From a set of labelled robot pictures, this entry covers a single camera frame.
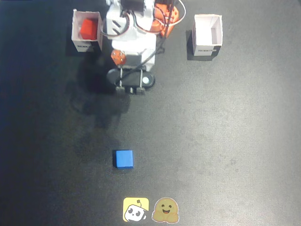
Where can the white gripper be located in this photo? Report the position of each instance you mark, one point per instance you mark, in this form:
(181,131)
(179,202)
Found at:
(135,52)

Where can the red cube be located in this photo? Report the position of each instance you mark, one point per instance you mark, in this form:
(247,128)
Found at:
(89,29)

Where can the blue cube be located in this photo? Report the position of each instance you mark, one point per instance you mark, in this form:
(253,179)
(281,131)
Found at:
(124,159)

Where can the orange and white robot arm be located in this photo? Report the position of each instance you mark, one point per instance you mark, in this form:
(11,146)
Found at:
(131,14)

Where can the white paper box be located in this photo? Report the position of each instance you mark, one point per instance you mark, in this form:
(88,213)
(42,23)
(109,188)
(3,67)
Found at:
(207,30)
(82,46)

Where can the yellow robot sticker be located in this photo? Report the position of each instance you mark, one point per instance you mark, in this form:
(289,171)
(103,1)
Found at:
(135,209)

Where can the hugging face emoji sticker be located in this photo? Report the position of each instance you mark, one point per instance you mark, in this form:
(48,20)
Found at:
(165,210)

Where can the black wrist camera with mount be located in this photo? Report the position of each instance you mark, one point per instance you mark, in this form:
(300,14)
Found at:
(134,81)

